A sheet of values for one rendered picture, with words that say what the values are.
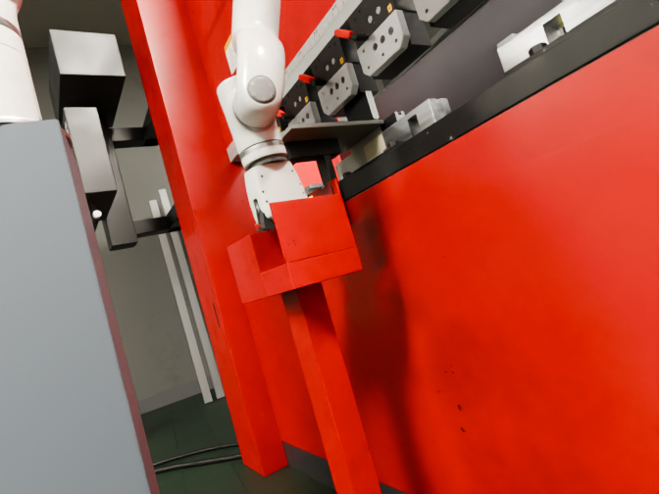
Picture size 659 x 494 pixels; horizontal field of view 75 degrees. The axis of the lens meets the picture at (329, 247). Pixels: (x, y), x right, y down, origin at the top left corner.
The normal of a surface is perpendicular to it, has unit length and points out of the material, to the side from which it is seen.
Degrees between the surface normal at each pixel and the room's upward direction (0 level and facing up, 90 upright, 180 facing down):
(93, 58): 90
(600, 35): 90
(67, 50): 90
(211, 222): 90
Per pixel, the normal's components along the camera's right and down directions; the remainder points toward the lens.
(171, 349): 0.37, -0.18
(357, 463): 0.59, -0.23
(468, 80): -0.82, 0.20
